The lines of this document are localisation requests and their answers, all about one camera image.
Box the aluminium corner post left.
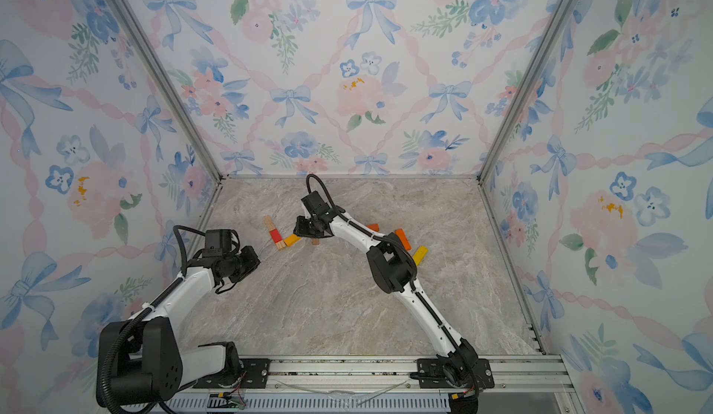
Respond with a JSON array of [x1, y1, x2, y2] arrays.
[[107, 0, 222, 183]]

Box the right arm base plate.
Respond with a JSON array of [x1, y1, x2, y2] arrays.
[[410, 356, 495, 391]]

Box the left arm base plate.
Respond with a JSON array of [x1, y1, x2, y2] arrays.
[[192, 358, 271, 390]]

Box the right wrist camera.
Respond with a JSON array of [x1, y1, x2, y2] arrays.
[[301, 191, 333, 218]]

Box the aluminium corner post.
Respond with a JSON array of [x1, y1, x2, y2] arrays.
[[477, 0, 579, 187], [107, 0, 222, 183]]

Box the yellow rectangular block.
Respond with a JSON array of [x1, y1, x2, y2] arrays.
[[284, 234, 301, 247]]

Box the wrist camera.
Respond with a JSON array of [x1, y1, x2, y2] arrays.
[[301, 191, 333, 218], [202, 228, 241, 258]]

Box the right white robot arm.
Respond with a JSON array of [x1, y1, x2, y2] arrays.
[[294, 210, 479, 388]]

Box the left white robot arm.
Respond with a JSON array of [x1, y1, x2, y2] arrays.
[[96, 246, 260, 413]]

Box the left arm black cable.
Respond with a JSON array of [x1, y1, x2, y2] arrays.
[[94, 224, 224, 414]]

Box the red rectangular block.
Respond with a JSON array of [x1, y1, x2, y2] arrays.
[[269, 228, 284, 245]]

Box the aluminium corner post right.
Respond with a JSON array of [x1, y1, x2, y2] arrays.
[[477, 0, 579, 187]]

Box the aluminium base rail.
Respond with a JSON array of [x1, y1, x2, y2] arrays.
[[105, 355, 580, 414]]

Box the yellow long block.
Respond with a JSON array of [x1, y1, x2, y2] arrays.
[[412, 246, 429, 265]]

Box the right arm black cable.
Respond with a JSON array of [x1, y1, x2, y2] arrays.
[[305, 173, 420, 293]]

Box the orange long block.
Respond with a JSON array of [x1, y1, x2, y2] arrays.
[[395, 228, 412, 252]]

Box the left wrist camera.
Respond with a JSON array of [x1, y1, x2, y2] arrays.
[[202, 228, 241, 258]]

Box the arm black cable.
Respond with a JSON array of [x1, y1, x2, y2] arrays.
[[305, 173, 420, 293], [94, 224, 224, 414]]

